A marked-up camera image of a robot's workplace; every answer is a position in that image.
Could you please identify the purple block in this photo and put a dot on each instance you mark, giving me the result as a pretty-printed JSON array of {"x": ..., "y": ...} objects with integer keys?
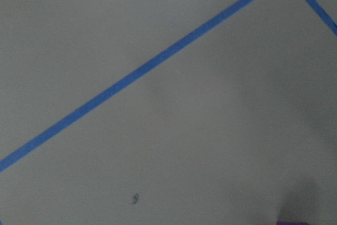
[{"x": 291, "y": 223}]

